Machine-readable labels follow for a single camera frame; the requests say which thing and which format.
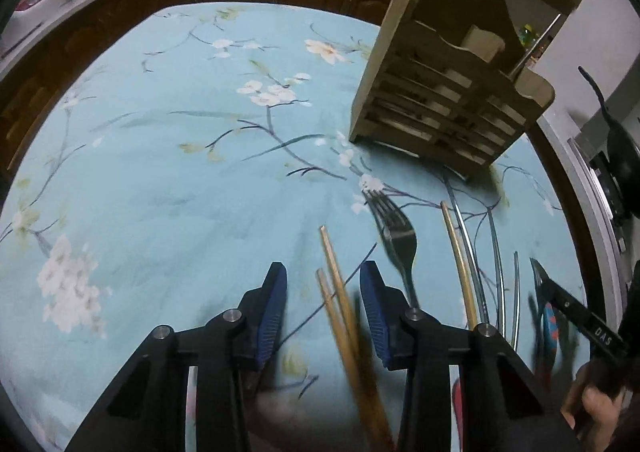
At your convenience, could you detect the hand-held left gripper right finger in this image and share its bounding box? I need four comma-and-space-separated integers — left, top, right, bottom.
359, 259, 583, 452

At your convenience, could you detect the gold metal chopstick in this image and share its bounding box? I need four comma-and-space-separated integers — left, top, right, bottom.
440, 201, 478, 331

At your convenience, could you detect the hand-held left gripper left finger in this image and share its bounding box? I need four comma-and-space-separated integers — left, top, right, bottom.
65, 261, 290, 452

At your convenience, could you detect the person's right hand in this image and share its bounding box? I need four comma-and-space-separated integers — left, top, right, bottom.
561, 364, 640, 452

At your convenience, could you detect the black frying pan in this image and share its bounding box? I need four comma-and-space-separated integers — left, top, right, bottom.
578, 66, 640, 223

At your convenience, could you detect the pink white rice cooker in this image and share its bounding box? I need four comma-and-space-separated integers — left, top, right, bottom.
14, 0, 53, 15

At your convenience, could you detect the floral blue tablecloth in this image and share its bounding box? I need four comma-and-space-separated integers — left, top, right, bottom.
0, 2, 590, 452

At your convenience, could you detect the red blue patterned utensil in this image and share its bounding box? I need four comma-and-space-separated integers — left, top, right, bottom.
536, 296, 568, 379

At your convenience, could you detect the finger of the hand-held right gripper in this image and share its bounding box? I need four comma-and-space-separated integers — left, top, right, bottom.
530, 257, 590, 323

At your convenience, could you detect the wooden chopstick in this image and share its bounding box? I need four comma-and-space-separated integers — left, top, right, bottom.
319, 226, 396, 452
315, 269, 386, 452

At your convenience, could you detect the silver metal fork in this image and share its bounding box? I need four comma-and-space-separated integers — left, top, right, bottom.
361, 189, 422, 310

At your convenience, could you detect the steel gas stove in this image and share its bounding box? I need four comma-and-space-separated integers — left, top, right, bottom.
567, 137, 640, 297

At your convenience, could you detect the wooden utensil holder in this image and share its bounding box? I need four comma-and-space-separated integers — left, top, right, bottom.
348, 0, 557, 181

